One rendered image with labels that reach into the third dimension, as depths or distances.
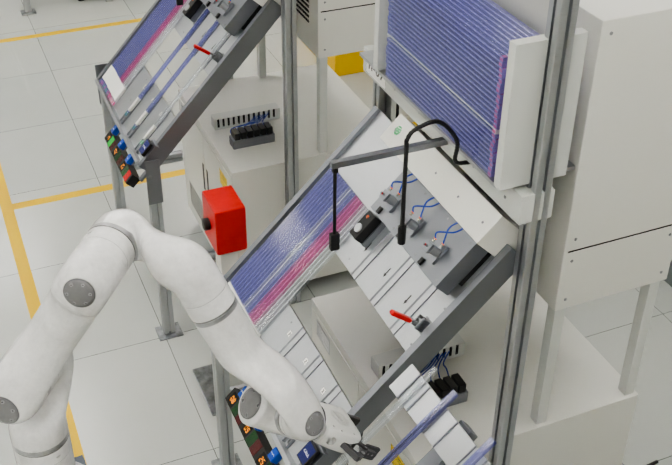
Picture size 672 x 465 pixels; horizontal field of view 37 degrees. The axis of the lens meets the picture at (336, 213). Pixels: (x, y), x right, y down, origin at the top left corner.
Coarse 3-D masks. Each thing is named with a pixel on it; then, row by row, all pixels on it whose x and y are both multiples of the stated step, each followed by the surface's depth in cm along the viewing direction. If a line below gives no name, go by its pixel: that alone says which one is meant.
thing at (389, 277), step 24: (384, 120) 267; (360, 144) 269; (384, 144) 262; (360, 168) 264; (384, 168) 258; (360, 192) 260; (384, 240) 246; (360, 264) 248; (384, 264) 242; (408, 264) 237; (384, 288) 239; (408, 288) 234; (432, 288) 229; (456, 288) 224; (384, 312) 235; (408, 312) 230; (432, 312) 226; (408, 336) 227
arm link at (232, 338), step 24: (240, 312) 185; (216, 336) 183; (240, 336) 184; (240, 360) 185; (264, 360) 186; (264, 384) 184; (288, 384) 185; (288, 408) 184; (312, 408) 187; (288, 432) 189; (312, 432) 188
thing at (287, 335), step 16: (288, 320) 256; (272, 336) 257; (288, 336) 253; (304, 336) 250; (288, 352) 251; (304, 352) 247; (304, 368) 244; (320, 368) 241; (320, 384) 238; (336, 384) 235; (320, 400) 236; (336, 400) 233; (288, 448) 236
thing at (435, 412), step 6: (450, 396) 204; (456, 396) 205; (444, 402) 205; (450, 402) 205; (438, 408) 205; (444, 408) 205; (432, 414) 205; (438, 414) 205; (426, 420) 205; (432, 420) 205; (420, 426) 205; (426, 426) 205; (414, 432) 205; (420, 432) 206; (408, 438) 205; (414, 438) 206; (402, 444) 206; (408, 444) 206; (396, 450) 206; (402, 450) 206; (390, 456) 206; (396, 456) 206; (384, 462) 206; (390, 462) 206
